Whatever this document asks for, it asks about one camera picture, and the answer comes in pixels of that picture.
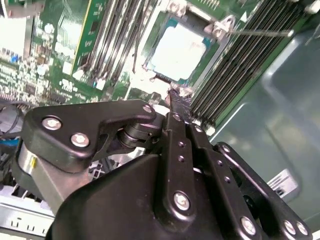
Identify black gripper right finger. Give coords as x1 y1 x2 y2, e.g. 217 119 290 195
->
180 90 314 240

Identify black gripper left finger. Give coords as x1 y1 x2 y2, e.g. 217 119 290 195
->
21 87 198 223

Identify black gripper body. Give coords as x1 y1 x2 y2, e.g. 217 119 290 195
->
51 153 245 240

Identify metal socket cover frame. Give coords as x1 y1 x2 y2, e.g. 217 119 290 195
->
126 71 198 118

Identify metal wire locking lever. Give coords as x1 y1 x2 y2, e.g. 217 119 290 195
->
131 7 146 75

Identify silver green CPU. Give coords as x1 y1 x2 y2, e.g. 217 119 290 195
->
143 16 219 84

